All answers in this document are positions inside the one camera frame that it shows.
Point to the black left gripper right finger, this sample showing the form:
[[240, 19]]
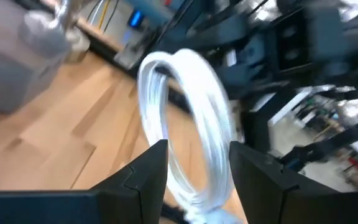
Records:
[[275, 199]]

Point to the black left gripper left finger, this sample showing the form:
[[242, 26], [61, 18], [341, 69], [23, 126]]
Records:
[[120, 202]]

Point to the grey translucent plastic bin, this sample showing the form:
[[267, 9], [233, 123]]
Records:
[[11, 62]]

